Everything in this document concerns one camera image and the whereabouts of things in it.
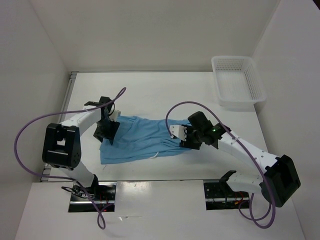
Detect light blue shorts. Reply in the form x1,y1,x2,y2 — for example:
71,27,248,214
99,116,190,165

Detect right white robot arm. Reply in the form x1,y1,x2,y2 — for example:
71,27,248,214
170,111,301,208

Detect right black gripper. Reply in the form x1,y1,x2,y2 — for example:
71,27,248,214
179,123,203,150

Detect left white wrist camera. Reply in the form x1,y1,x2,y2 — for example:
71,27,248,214
109,109,121,122

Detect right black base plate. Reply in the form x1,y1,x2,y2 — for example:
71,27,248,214
203,179,249,211

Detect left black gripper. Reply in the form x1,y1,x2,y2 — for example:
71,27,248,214
93,117,120,144

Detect white perforated plastic basket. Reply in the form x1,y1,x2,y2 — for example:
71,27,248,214
211,55,267,108

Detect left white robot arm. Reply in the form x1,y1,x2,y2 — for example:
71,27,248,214
42,96,121,200

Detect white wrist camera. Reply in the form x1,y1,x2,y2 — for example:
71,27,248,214
169,124,191,142
109,109,121,122

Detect aluminium table edge rail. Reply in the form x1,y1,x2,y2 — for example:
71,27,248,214
39,71,78,183

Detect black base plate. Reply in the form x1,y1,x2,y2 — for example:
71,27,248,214
203,179,249,211
61,181,117,213

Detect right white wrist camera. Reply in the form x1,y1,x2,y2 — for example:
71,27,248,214
169,124,191,142

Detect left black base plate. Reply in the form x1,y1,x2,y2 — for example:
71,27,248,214
61,181,117,213

